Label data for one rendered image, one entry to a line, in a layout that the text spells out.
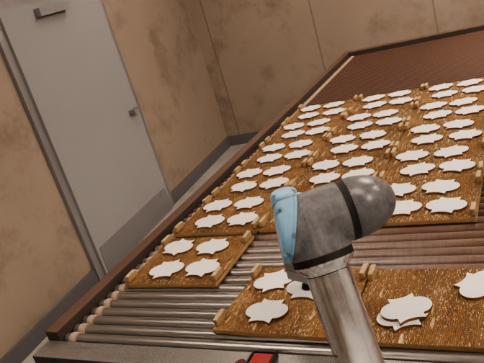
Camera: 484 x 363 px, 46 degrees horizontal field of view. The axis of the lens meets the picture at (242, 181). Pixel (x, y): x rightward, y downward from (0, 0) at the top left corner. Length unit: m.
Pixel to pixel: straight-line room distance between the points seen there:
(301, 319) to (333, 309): 0.68
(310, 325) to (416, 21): 4.83
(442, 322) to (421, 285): 0.18
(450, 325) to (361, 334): 0.56
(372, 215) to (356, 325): 0.20
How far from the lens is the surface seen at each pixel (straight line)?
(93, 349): 2.02
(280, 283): 1.91
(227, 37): 6.69
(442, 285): 1.76
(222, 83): 6.84
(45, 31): 4.64
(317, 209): 1.03
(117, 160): 4.99
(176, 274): 2.21
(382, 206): 1.07
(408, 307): 1.66
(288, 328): 1.71
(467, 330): 1.59
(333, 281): 1.05
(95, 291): 2.31
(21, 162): 4.25
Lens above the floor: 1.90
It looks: 19 degrees down
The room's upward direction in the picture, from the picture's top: 17 degrees counter-clockwise
